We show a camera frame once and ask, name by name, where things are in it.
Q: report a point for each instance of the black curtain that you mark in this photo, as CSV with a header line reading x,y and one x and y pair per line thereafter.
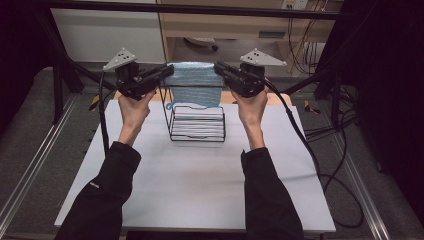
x,y
390,100
16,50

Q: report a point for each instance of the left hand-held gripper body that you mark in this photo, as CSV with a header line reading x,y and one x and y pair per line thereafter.
x,y
130,83

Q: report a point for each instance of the white board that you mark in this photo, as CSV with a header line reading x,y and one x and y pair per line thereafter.
x,y
186,186

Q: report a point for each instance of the aluminium rail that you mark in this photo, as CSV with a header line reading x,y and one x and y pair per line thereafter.
x,y
36,156
363,186

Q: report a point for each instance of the blue striped cloth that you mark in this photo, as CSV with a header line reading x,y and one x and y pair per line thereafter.
x,y
195,83

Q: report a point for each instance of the person's right hand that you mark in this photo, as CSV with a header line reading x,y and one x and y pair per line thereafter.
x,y
251,111

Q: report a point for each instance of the chair base with caster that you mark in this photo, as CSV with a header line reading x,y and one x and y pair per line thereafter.
x,y
201,41

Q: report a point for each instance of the light wooden desk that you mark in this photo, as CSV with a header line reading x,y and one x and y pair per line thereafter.
x,y
226,28

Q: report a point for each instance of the person's left hand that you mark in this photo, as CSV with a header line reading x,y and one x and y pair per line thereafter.
x,y
135,113

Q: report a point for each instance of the white cabinet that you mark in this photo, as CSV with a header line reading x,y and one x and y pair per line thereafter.
x,y
93,33

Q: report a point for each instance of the white power strip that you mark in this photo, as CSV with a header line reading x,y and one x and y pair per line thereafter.
x,y
295,4

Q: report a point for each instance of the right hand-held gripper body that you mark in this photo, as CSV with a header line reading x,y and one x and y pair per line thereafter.
x,y
250,83

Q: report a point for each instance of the black metal frame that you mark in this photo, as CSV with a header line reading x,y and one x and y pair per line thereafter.
x,y
200,9

